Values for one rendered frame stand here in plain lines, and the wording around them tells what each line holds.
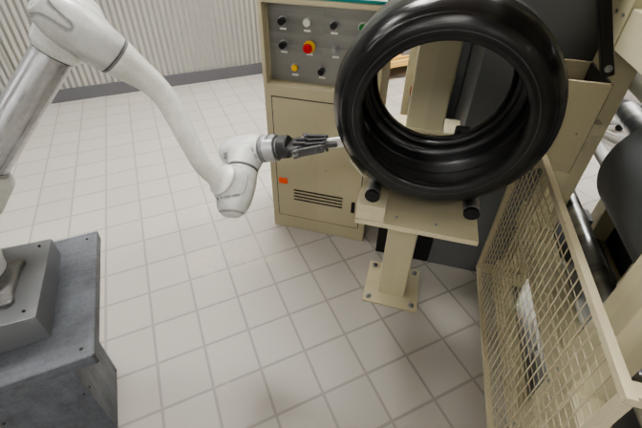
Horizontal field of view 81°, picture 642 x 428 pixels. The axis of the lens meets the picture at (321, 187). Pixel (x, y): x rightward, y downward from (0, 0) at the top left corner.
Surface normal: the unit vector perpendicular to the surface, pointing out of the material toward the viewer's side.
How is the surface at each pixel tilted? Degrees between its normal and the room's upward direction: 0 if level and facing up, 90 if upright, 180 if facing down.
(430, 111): 90
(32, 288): 5
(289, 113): 90
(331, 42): 90
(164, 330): 0
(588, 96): 90
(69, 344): 0
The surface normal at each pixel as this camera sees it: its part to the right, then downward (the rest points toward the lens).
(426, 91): -0.26, 0.58
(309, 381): 0.01, -0.79
